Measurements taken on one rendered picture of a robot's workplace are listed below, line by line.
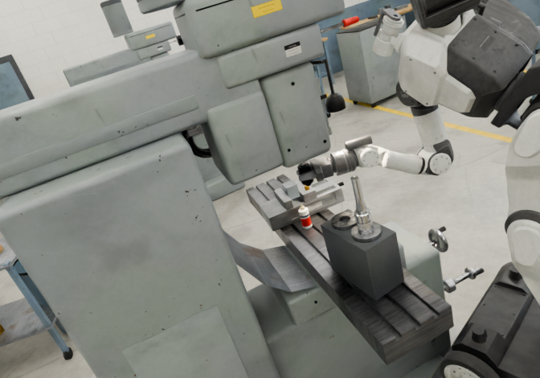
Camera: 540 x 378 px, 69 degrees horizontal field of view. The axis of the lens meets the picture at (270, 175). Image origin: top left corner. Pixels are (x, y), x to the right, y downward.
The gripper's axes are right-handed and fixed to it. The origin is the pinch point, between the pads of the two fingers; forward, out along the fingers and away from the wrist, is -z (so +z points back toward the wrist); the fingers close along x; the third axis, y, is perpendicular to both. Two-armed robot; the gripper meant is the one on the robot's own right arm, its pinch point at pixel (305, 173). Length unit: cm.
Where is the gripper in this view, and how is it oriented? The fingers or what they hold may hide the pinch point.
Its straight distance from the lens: 145.7
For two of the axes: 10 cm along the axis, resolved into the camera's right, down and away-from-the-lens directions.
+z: 9.6, -2.9, -0.2
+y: 2.7, 8.8, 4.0
